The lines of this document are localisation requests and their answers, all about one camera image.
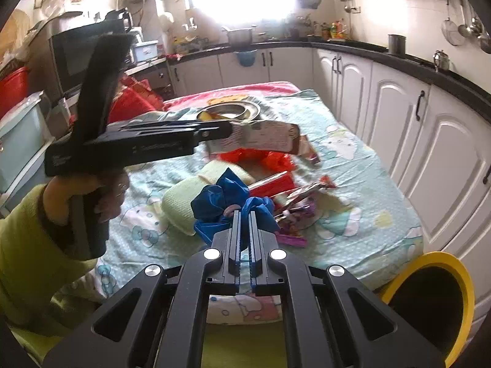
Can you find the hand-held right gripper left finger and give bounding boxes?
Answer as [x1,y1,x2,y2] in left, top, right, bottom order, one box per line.
[42,211,242,368]

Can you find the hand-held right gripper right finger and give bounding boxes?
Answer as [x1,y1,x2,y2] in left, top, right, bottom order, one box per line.
[249,210,446,368]

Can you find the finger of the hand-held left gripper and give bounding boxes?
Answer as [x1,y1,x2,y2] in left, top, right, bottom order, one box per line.
[109,120,231,131]
[194,127,233,143]

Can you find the blue plastic bag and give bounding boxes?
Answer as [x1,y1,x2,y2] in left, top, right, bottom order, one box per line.
[191,168,277,247]

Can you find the white brown snack wrapper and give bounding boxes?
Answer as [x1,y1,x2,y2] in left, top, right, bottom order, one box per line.
[205,120,301,155]

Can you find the yellow trash bin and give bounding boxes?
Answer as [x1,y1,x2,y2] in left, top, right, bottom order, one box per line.
[378,252,477,368]

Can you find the steel bowl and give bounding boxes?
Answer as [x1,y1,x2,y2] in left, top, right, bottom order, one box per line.
[206,102,249,120]

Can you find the magenta snack wrapper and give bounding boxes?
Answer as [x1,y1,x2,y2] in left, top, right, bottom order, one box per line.
[276,231,308,248]

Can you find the red basket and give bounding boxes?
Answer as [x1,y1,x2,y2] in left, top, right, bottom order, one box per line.
[108,76,166,124]

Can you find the steel plate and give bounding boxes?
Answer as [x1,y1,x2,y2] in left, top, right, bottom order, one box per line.
[195,100,262,122]

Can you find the pink blanket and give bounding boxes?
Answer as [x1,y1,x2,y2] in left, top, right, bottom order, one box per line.
[163,81,302,113]

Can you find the red snack packet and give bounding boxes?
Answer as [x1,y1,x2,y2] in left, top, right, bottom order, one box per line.
[247,171,295,199]

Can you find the light green cloth pouch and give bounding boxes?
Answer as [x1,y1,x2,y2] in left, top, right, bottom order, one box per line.
[162,160,256,237]

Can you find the red plastic bag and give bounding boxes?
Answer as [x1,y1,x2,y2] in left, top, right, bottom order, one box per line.
[214,149,297,172]

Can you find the clear container with blue lid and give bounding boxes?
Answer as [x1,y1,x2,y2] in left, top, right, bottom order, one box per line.
[132,40,159,64]

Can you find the light blue storage box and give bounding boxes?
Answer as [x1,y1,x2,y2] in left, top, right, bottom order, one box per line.
[0,91,55,208]

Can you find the steel cooking pot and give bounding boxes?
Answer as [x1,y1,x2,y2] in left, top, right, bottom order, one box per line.
[222,25,257,46]

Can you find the black microwave oven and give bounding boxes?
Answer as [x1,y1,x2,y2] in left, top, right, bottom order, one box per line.
[47,19,136,93]

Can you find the person's green garment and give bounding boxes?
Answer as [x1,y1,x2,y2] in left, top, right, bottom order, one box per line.
[201,324,288,368]

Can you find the red plastic bin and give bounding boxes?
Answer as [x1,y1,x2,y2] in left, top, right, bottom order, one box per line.
[0,67,32,120]

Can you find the cartoon print light blue blanket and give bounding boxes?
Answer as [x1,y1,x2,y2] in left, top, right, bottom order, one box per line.
[96,89,424,326]

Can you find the group of condiment bottles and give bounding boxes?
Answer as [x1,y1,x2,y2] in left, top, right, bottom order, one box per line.
[319,19,350,41]

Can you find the white kitchen cabinets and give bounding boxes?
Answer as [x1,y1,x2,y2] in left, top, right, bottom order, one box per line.
[168,42,491,288]

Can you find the steel cup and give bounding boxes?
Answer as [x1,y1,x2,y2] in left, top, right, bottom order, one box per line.
[388,34,407,55]

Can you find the small steel kettle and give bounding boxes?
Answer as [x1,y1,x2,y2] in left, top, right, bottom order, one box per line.
[433,50,450,72]

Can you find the black countertop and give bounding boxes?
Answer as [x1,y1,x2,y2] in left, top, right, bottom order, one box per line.
[126,36,491,105]

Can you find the hanging steel ladle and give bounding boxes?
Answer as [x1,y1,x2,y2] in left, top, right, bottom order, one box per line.
[456,0,472,39]

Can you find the row of hanging utensils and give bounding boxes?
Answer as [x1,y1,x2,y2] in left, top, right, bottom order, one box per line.
[469,8,491,55]

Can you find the hanging wire strainer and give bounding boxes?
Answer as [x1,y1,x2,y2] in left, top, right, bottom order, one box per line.
[440,0,462,47]

